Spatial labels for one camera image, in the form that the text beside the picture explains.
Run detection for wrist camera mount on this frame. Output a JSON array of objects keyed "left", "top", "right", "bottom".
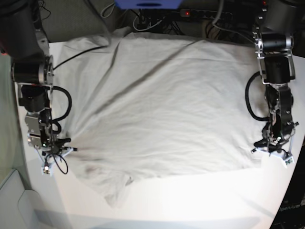
[
  {"left": 251, "top": 122, "right": 299, "bottom": 167},
  {"left": 34, "top": 146, "right": 78, "bottom": 176}
]

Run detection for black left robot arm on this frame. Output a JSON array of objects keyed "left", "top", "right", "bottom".
[{"left": 250, "top": 0, "right": 305, "bottom": 149}]

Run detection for black power strip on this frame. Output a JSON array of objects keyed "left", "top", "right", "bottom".
[{"left": 180, "top": 9, "right": 233, "bottom": 21}]

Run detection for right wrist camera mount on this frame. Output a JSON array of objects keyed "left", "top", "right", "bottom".
[{"left": 34, "top": 146, "right": 78, "bottom": 176}]

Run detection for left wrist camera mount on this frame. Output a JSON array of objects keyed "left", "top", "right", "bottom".
[{"left": 251, "top": 122, "right": 299, "bottom": 167}]

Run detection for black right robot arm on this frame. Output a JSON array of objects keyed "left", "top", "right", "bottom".
[{"left": 0, "top": 0, "right": 71, "bottom": 155}]

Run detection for white cable loop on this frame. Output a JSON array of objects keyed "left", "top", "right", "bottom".
[{"left": 132, "top": 14, "right": 163, "bottom": 31}]

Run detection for grey t-shirt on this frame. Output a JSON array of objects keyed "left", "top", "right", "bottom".
[{"left": 54, "top": 29, "right": 264, "bottom": 207}]

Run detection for blue box at top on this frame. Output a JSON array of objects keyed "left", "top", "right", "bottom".
[{"left": 114, "top": 0, "right": 182, "bottom": 10}]

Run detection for grey side table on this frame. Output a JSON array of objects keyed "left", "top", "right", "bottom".
[{"left": 0, "top": 170, "right": 40, "bottom": 229}]

